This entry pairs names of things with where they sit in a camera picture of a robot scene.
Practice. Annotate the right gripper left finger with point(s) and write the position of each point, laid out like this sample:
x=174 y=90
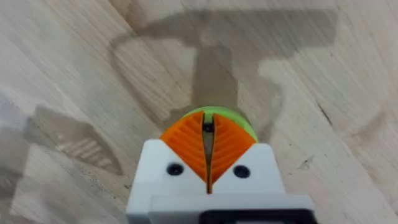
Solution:
x=174 y=155

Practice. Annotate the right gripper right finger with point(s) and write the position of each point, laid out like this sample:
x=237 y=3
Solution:
x=245 y=155

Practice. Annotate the green disc with holes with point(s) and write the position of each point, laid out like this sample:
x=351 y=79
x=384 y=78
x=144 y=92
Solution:
x=230 y=112

